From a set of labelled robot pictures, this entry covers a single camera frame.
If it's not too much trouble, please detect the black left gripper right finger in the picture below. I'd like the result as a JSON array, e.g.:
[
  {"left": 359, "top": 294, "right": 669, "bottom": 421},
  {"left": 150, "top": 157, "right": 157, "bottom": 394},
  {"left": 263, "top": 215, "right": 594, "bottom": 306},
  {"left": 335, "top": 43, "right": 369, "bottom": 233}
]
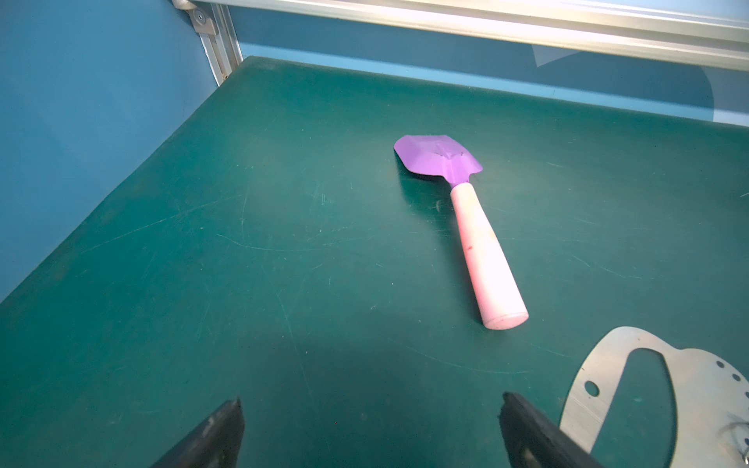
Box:
[{"left": 499, "top": 392, "right": 602, "bottom": 468}]

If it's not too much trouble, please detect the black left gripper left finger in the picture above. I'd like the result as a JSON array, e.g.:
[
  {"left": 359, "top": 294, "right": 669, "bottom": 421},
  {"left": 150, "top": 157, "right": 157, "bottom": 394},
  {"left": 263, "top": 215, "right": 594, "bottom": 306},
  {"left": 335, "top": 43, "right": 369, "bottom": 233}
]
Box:
[{"left": 151, "top": 398, "right": 245, "bottom": 468}]

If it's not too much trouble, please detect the silver perforated metal plate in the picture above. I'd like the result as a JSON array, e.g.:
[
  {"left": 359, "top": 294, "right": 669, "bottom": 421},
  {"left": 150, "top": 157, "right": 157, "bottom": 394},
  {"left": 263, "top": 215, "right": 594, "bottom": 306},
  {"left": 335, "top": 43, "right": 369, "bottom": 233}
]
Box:
[{"left": 560, "top": 327, "right": 748, "bottom": 467}]

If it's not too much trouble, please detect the purple spade pink handle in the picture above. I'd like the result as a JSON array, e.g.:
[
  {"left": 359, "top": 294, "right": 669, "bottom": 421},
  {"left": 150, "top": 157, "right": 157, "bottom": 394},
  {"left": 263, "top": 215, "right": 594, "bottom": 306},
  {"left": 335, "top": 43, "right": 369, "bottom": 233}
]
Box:
[{"left": 394, "top": 136, "right": 529, "bottom": 331}]

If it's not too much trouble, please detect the aluminium left frame post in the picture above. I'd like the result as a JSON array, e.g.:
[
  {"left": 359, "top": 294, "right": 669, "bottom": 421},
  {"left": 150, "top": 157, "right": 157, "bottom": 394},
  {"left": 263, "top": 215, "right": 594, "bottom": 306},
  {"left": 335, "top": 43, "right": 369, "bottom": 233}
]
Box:
[{"left": 171, "top": 0, "right": 243, "bottom": 86}]

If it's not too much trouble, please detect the aluminium back frame rail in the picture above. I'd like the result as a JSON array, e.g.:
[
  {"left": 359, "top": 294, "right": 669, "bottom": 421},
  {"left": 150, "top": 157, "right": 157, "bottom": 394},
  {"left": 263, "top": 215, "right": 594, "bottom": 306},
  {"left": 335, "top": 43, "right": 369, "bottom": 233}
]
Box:
[{"left": 236, "top": 1, "right": 748, "bottom": 71}]

